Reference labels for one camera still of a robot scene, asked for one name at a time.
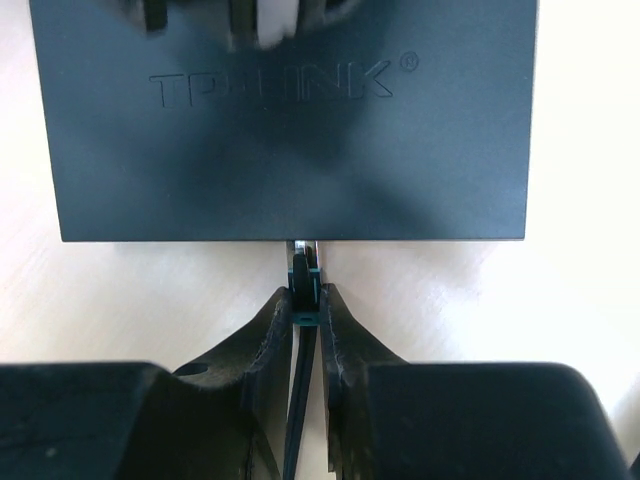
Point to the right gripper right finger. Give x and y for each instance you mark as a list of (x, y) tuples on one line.
[(392, 419)]

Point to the black ethernet cable long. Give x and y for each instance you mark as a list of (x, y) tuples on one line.
[(304, 284)]

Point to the black network switch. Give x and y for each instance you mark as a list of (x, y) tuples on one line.
[(391, 120)]

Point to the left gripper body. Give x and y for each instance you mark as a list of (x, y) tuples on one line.
[(239, 24)]

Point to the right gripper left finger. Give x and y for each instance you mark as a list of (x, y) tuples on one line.
[(220, 416)]

